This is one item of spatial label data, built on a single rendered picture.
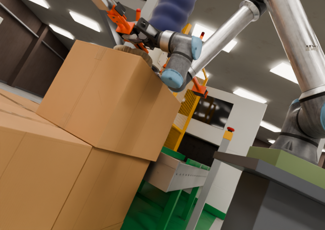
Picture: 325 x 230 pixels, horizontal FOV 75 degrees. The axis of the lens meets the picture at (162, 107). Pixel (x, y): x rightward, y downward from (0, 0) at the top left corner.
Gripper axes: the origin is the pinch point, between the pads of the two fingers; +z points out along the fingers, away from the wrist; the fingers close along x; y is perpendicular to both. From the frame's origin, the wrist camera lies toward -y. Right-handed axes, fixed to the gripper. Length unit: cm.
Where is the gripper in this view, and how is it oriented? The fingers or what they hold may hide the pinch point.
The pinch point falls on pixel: (126, 29)
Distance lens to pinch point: 107.7
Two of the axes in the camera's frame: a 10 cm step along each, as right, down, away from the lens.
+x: 4.3, -8.9, 1.5
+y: 3.2, 3.0, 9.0
